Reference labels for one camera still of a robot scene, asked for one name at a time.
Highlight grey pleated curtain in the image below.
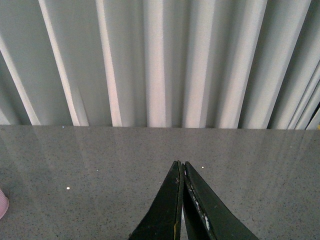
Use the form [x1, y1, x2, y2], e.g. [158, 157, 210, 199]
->
[0, 0, 320, 130]

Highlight pink mesh pen cup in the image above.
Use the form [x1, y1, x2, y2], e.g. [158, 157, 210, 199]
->
[0, 189, 9, 219]

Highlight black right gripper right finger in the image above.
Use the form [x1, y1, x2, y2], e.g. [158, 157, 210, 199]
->
[183, 161, 257, 240]

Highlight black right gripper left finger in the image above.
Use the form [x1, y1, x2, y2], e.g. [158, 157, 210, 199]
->
[129, 161, 184, 240]

